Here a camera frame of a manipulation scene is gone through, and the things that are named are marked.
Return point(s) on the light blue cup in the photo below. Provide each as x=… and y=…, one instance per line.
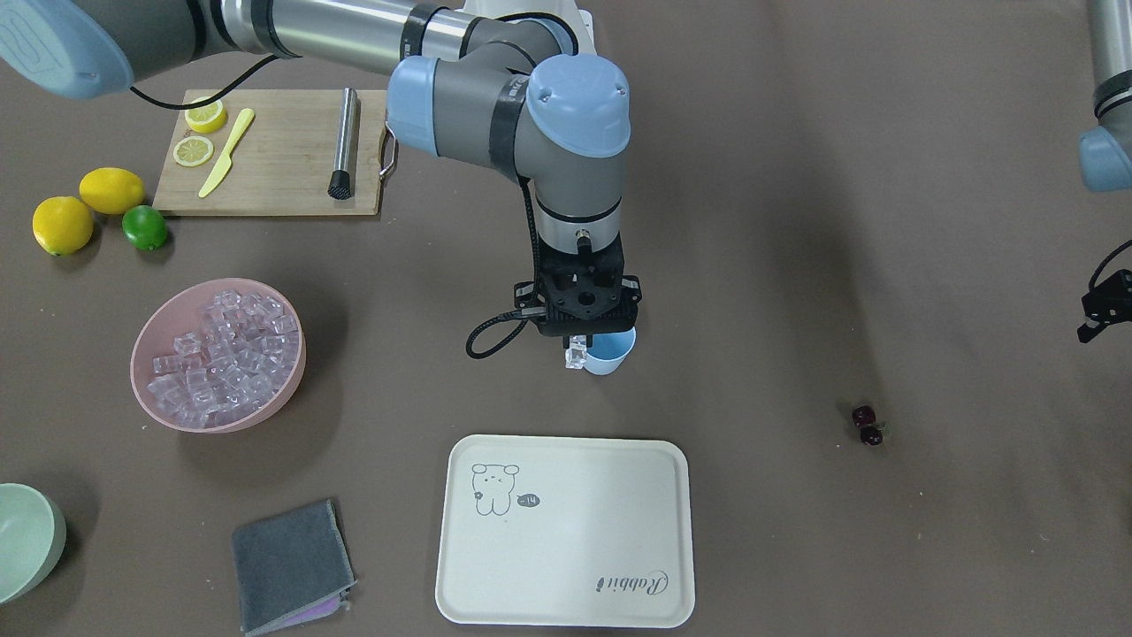
x=608, y=351

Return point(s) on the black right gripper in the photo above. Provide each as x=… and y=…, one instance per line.
x=632, y=285

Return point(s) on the yellow lemon near board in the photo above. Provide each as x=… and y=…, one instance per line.
x=112, y=191

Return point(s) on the grey folded cloth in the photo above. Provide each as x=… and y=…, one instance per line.
x=291, y=568

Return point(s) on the cream rabbit tray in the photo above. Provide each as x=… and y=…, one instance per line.
x=545, y=531

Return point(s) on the yellow plastic knife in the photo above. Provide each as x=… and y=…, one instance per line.
x=224, y=162

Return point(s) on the clear ice cube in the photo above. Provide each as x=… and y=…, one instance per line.
x=576, y=352

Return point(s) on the steel muddler black tip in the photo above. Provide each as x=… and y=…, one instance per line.
x=341, y=181

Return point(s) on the dark red cherries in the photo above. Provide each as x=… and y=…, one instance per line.
x=865, y=419

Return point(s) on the green lime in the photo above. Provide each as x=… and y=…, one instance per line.
x=145, y=227

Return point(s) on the lemon slice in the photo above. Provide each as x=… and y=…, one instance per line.
x=193, y=151
x=206, y=118

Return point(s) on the yellow lemon outer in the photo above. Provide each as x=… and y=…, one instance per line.
x=62, y=225

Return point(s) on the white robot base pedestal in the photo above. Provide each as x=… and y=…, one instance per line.
x=575, y=17

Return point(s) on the light green bowl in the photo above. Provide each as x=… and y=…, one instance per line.
x=33, y=535

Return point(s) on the lower lemon slice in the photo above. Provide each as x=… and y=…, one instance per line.
x=193, y=151

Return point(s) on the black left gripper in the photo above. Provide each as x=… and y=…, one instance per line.
x=1099, y=308

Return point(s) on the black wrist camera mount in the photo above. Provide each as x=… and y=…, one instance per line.
x=579, y=303

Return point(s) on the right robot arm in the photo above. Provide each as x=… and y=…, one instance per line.
x=514, y=95

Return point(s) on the pink bowl of ice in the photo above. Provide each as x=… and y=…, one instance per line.
x=219, y=357

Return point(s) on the upper lemon slice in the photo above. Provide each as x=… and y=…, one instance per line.
x=206, y=118

